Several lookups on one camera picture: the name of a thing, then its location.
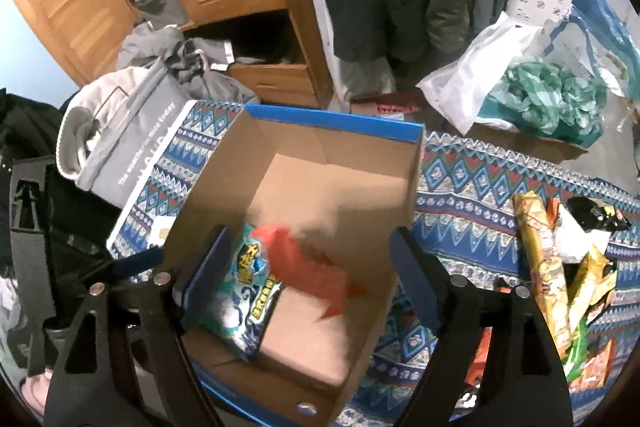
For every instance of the large orange snack packet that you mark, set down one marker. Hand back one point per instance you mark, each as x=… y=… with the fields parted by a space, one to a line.
x=595 y=367

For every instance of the green snack packet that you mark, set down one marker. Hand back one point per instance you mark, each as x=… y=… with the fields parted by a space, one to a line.
x=577 y=347

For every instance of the green white cloth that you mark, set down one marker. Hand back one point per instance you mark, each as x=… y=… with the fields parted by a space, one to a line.
x=540 y=97

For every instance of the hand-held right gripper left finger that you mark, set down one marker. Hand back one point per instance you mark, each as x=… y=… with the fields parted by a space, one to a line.
x=210 y=262

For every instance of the white plastic bag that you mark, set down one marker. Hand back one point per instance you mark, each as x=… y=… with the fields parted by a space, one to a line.
x=475 y=67

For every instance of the black garment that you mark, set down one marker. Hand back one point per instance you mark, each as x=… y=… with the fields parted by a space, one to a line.
x=30 y=127

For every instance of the grey tote bag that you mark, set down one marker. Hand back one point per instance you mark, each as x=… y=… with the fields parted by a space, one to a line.
x=135 y=132

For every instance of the white hanging garment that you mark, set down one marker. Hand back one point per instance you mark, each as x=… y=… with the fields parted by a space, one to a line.
x=365 y=77

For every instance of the red carton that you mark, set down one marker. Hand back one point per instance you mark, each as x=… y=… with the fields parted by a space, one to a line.
x=390 y=108

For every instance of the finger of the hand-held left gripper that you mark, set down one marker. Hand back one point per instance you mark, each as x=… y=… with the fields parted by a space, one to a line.
x=140 y=259

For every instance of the red snack packet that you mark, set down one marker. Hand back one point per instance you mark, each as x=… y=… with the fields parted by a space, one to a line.
x=300 y=257

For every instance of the small yellow snack packet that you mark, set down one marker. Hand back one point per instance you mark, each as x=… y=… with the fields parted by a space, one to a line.
x=592 y=277

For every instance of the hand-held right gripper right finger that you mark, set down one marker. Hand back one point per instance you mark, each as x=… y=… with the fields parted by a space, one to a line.
x=415 y=277

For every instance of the white card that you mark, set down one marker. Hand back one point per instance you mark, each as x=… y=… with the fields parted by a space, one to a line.
x=162 y=232

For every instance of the pink slipper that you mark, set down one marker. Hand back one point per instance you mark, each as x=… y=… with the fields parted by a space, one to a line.
x=32 y=392

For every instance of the small orange snack packet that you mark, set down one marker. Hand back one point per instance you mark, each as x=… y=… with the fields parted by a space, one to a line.
x=480 y=357

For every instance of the wooden wardrobe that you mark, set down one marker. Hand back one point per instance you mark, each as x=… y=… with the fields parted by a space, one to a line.
x=310 y=32

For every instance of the blue plastic bag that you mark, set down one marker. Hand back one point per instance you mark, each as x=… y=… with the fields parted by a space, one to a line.
x=600 y=22

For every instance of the blue patterned blanket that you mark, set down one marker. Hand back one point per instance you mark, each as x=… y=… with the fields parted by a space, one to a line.
x=475 y=217

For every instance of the grey clothes pile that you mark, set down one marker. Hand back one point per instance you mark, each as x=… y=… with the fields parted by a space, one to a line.
x=165 y=52

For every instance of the long yellow snack packet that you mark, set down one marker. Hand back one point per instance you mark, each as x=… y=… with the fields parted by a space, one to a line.
x=542 y=267

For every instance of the flat brown cardboard box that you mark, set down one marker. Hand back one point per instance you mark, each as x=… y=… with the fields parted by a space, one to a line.
x=525 y=147

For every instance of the cardboard box with blue rim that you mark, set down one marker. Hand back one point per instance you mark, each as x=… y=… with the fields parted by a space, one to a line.
x=300 y=187

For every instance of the teal snack packet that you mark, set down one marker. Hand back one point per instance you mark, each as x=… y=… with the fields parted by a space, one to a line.
x=245 y=302

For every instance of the orange white snack packet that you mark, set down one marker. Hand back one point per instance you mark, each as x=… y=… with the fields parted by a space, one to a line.
x=580 y=242

